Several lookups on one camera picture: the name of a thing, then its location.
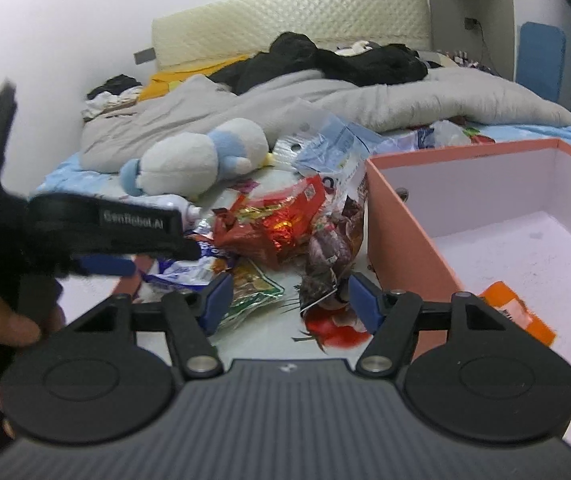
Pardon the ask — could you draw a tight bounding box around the white and blue plush toy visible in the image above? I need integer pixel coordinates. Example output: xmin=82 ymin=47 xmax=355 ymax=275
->
xmin=119 ymin=118 xmax=275 ymax=199

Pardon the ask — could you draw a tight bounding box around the green snack packet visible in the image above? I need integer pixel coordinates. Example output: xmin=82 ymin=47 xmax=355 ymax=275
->
xmin=215 ymin=259 xmax=286 ymax=331

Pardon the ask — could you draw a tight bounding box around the blue and white plastic bag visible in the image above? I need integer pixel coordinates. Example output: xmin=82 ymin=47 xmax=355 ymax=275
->
xmin=272 ymin=99 xmax=383 ymax=196

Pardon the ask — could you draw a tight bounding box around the blue cushion pad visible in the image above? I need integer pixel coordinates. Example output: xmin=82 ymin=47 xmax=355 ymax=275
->
xmin=517 ymin=21 xmax=567 ymax=107

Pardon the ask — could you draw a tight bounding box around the blue and white snack packet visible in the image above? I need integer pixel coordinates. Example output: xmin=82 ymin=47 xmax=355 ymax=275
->
xmin=140 ymin=232 xmax=238 ymax=301

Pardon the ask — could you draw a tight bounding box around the clear plastic bag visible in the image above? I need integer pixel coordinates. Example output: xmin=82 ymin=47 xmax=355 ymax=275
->
xmin=428 ymin=119 xmax=472 ymax=150

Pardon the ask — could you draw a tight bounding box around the yellow cloth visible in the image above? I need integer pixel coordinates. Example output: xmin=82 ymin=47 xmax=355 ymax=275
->
xmin=138 ymin=55 xmax=248 ymax=103

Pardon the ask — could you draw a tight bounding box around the pile of folded clothes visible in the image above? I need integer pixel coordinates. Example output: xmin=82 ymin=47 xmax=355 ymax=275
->
xmin=82 ymin=74 xmax=145 ymax=122

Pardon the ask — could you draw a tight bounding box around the pink cardboard box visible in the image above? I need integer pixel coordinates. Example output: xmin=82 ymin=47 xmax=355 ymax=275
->
xmin=365 ymin=139 xmax=571 ymax=345

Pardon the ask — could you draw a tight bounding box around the black and white plush toy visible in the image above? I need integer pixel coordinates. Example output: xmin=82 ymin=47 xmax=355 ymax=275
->
xmin=336 ymin=39 xmax=382 ymax=57

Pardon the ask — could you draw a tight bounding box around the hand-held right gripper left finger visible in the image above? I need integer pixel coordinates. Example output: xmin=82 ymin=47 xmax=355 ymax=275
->
xmin=65 ymin=272 xmax=234 ymax=381

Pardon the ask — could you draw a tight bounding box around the brown snack packet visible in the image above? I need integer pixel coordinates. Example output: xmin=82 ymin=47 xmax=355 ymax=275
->
xmin=299 ymin=180 xmax=369 ymax=313

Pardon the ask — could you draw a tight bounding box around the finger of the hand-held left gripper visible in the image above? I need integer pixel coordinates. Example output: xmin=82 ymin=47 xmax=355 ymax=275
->
xmin=70 ymin=254 xmax=138 ymax=278
xmin=28 ymin=195 xmax=202 ymax=262

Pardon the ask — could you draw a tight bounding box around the grey duvet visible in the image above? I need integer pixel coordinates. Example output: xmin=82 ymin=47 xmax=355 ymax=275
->
xmin=79 ymin=67 xmax=571 ymax=173

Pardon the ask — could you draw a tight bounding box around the cream padded headboard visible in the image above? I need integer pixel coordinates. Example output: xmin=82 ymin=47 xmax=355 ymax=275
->
xmin=152 ymin=0 xmax=431 ymax=68

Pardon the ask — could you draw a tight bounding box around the white printed bottle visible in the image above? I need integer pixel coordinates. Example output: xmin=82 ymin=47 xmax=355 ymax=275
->
xmin=140 ymin=194 xmax=202 ymax=223

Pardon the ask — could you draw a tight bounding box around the orange snack packet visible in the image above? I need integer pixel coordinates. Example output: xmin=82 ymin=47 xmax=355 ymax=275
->
xmin=479 ymin=281 xmax=557 ymax=346

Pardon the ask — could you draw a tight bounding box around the person's left hand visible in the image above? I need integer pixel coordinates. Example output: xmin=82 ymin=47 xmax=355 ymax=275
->
xmin=0 ymin=280 xmax=67 ymax=350

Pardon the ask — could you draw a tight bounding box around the printed bed sheet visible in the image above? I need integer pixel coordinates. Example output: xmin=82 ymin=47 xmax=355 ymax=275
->
xmin=32 ymin=120 xmax=571 ymax=358

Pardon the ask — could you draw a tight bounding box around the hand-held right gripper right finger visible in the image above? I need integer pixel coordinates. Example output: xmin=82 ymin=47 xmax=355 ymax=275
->
xmin=348 ymin=271 xmax=519 ymax=376

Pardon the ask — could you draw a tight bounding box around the red snack packet yellow print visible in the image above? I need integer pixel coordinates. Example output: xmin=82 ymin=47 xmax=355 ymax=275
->
xmin=235 ymin=175 xmax=329 ymax=228

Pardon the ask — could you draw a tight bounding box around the red foil snack packet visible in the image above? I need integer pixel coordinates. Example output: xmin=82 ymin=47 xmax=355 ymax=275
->
xmin=212 ymin=209 xmax=319 ymax=272

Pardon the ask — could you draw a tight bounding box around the black clothing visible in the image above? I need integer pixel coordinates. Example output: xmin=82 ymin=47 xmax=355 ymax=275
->
xmin=210 ymin=31 xmax=429 ymax=95

